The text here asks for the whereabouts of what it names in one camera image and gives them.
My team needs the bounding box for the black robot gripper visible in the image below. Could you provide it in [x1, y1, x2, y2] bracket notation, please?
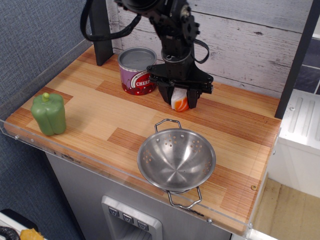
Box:
[146, 48, 213, 109]

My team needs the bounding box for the orange white toy meat slice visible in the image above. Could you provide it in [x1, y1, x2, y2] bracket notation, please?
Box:
[171, 87, 189, 112]

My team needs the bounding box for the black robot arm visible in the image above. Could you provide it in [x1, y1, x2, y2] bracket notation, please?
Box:
[116, 0, 214, 109]

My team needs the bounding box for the purple cherries can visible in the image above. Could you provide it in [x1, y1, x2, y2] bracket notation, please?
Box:
[117, 47, 157, 96]

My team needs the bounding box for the steel colander pot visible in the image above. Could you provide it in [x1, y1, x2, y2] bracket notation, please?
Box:
[137, 125, 216, 210]

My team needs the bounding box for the green toy bell pepper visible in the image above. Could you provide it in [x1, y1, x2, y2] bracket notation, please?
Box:
[30, 92, 67, 136]

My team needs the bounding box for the white toy sink drainboard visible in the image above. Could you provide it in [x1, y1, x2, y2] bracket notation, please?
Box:
[267, 90, 320, 197]

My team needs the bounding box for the grey toy fridge cabinet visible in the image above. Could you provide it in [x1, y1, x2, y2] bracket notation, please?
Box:
[47, 154, 231, 240]

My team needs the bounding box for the silver dispenser panel with buttons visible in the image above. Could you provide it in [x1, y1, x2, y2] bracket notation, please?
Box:
[101, 195, 164, 240]

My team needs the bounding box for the yellow toy item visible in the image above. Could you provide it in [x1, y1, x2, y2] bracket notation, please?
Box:
[19, 228, 45, 240]

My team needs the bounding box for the white black object at corner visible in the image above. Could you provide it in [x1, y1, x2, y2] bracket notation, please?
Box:
[0, 209, 39, 240]

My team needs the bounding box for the black vertical post left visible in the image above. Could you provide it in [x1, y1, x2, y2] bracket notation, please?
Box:
[89, 0, 114, 66]

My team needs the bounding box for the black vertical post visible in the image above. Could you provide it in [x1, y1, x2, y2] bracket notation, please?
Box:
[274, 0, 320, 120]
[89, 0, 114, 66]

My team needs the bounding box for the black vertical post right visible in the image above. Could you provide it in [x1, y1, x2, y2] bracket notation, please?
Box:
[274, 0, 320, 120]

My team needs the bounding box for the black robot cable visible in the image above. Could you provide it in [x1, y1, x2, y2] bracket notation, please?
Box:
[79, 0, 210, 65]

